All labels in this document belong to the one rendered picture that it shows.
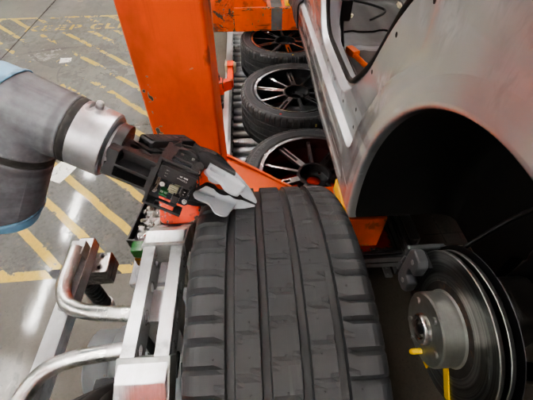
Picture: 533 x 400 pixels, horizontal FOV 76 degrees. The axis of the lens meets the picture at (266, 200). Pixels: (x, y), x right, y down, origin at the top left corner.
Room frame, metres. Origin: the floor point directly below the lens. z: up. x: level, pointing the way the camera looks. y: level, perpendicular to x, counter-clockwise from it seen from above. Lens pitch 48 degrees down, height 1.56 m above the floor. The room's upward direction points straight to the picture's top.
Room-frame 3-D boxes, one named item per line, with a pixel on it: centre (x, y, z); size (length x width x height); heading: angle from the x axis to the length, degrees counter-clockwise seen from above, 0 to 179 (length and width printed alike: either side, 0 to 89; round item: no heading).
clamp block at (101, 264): (0.38, 0.37, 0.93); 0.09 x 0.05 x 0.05; 93
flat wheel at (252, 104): (1.85, -0.18, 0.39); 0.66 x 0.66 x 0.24
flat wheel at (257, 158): (1.14, -0.22, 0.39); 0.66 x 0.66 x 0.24
